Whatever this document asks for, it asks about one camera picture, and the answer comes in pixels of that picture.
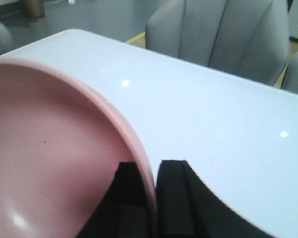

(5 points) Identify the pink bowl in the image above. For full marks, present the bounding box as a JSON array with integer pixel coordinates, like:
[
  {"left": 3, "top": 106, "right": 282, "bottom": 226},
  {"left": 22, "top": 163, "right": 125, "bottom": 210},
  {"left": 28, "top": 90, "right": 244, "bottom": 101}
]
[{"left": 0, "top": 57, "right": 157, "bottom": 238}]

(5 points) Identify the right grey armchair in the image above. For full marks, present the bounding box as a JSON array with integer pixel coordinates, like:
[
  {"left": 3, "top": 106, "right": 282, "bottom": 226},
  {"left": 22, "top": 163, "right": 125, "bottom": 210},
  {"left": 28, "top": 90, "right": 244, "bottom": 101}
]
[{"left": 145, "top": 0, "right": 290, "bottom": 85}]

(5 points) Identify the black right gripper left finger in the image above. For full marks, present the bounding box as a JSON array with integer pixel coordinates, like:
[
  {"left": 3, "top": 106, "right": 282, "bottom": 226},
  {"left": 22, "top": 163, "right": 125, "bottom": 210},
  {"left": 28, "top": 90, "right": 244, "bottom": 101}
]
[{"left": 77, "top": 162, "right": 150, "bottom": 238}]

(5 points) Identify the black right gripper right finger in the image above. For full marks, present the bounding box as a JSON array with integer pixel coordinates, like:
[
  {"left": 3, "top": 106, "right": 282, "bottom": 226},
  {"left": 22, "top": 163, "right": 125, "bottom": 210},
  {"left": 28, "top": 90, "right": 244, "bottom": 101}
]
[{"left": 156, "top": 160, "right": 269, "bottom": 238}]

